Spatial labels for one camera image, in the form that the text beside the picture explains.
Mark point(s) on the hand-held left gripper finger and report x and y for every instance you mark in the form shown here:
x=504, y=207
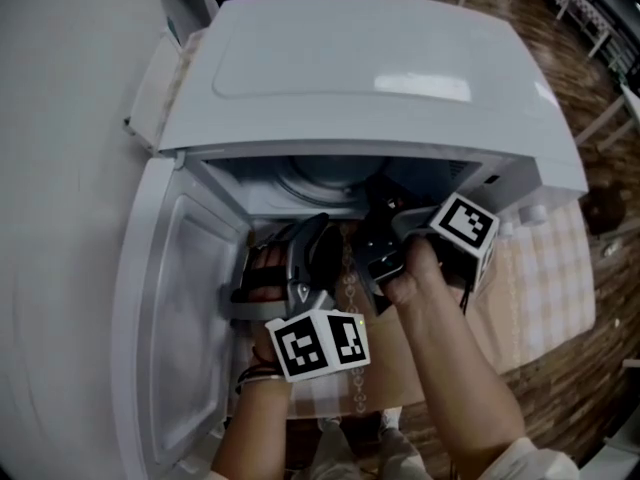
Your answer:
x=300, y=258

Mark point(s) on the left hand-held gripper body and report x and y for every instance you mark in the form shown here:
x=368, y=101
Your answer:
x=320, y=345

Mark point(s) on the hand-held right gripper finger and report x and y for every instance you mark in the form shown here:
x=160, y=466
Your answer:
x=384, y=195

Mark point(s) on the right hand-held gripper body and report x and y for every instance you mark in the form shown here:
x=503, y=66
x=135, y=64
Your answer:
x=465, y=223

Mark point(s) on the clear glass turntable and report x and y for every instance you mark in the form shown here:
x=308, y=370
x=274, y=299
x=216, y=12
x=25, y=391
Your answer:
x=320, y=188

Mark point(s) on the person's left forearm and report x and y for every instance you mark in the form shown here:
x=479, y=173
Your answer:
x=255, y=428

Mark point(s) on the person's right forearm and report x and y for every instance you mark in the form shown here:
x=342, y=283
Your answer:
x=450, y=378

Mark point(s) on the person's left hand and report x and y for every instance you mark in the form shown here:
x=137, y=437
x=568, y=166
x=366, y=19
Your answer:
x=265, y=278

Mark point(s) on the person's right hand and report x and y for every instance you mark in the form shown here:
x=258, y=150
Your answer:
x=425, y=283

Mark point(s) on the person's left shoe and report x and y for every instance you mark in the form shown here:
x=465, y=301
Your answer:
x=331, y=425

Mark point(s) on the person's shoe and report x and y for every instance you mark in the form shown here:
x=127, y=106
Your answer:
x=391, y=418
x=331, y=425

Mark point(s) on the person's right shoe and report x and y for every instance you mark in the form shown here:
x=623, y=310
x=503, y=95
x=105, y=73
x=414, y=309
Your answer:
x=391, y=418

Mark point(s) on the person's light trousers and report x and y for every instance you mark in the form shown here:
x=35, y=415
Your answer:
x=365, y=460

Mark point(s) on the white microwave door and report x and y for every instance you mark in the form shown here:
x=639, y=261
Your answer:
x=185, y=318

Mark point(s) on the white microwave oven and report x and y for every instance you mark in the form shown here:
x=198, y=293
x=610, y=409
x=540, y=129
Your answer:
x=350, y=68

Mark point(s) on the brown box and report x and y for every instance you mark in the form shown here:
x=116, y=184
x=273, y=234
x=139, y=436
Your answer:
x=605, y=213

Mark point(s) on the person's white shirt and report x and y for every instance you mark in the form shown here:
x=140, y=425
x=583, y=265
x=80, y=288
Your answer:
x=520, y=463

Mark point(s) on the small checkered-cloth table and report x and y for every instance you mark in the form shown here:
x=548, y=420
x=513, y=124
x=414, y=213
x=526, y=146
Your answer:
x=590, y=23

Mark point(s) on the white panel with green mark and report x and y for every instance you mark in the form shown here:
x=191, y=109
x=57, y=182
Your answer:
x=187, y=3

